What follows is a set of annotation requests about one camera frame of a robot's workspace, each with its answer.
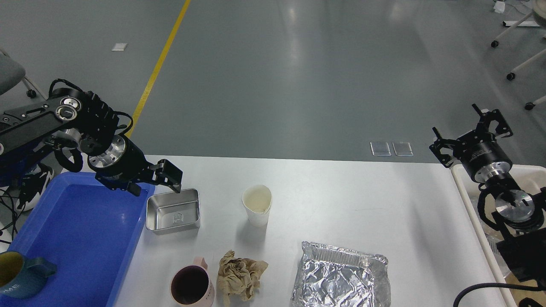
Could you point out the crumpled brown paper napkin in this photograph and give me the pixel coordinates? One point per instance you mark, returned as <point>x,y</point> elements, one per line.
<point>239,277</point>

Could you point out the white paper cup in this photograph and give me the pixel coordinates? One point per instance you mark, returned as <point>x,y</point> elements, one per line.
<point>257,201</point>

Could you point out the black white sneaker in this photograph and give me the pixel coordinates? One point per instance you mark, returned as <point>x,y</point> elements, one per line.
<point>33,185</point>

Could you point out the blue plastic tray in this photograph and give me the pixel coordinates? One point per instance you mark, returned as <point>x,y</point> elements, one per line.
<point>89,232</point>

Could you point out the right clear floor plate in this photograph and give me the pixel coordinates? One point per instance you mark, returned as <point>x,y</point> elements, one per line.
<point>402,149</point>

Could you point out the aluminium foil tray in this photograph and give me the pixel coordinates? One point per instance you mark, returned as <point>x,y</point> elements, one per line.
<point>331,276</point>

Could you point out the beige plastic waste bin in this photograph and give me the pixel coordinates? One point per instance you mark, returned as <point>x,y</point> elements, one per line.
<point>530,178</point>

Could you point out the pink mug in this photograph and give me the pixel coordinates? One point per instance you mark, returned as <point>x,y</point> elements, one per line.
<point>192,285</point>

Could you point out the small steel rectangular tin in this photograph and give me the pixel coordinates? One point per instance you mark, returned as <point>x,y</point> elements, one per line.
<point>173,212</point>

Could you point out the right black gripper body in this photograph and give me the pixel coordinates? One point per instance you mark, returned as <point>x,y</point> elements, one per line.
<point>481,156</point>

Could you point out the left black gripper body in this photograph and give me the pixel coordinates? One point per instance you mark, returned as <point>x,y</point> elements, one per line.
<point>121,163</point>

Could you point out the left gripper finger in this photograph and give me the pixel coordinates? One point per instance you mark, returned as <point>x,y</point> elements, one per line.
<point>133,189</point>
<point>165,173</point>

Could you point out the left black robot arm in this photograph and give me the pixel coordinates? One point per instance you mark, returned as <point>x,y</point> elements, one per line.
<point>72,123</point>

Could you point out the foil tray in bin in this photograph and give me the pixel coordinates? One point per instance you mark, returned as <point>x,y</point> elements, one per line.
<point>492,241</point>

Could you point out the left clear floor plate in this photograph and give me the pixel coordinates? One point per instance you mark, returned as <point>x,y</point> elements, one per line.
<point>381,149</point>

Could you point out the clear floor plate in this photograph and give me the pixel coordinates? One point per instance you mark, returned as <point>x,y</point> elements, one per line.
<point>402,149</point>
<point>381,149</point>

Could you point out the dark blue mug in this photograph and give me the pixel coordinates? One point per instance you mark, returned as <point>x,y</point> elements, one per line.
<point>22,277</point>

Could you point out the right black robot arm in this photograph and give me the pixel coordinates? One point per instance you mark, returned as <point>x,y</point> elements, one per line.
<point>502,205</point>

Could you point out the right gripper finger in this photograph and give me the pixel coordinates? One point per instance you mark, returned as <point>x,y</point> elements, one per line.
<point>447,151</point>
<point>491,125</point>

